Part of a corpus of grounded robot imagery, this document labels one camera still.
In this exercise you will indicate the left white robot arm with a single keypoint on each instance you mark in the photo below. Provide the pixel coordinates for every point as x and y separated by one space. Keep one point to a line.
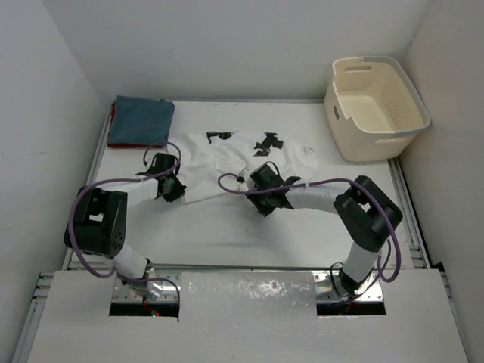
96 227

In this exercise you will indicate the red t shirt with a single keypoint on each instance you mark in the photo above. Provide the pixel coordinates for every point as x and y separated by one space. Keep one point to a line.
135 127

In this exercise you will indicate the reflective foil panel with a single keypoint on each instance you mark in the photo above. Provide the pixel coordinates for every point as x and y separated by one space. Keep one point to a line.
253 296

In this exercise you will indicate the blue t shirt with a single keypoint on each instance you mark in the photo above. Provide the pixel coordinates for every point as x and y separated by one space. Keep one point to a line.
167 108

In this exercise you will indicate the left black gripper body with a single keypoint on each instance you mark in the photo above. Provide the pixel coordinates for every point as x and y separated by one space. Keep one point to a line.
176 189

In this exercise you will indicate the white t shirt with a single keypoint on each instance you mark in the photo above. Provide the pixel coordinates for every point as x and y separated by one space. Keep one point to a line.
204 157

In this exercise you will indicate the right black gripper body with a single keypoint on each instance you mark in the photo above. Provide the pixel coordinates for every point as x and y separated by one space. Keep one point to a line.
264 202

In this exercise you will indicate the cream laundry basket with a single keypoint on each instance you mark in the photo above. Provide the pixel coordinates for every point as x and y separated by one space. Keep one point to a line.
373 109

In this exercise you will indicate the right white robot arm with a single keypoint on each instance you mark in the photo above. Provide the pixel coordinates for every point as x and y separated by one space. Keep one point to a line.
363 208

